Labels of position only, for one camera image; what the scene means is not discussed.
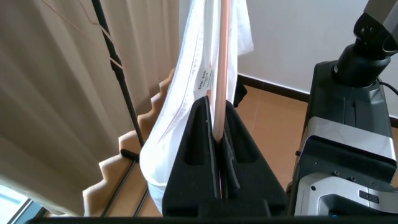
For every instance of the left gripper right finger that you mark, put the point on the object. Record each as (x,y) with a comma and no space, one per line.
(252,180)

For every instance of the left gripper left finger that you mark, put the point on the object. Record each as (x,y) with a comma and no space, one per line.
(192,174)

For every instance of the white printed t-shirt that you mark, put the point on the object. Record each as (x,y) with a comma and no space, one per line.
(174,124)

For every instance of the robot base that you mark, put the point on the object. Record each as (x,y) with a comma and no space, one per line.
(342,146)

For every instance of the black clothes rack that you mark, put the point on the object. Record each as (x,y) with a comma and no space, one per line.
(124,87)

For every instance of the beige curtain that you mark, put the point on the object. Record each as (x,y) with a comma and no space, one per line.
(62,93)

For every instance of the window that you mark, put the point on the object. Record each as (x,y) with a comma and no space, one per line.
(12,205)

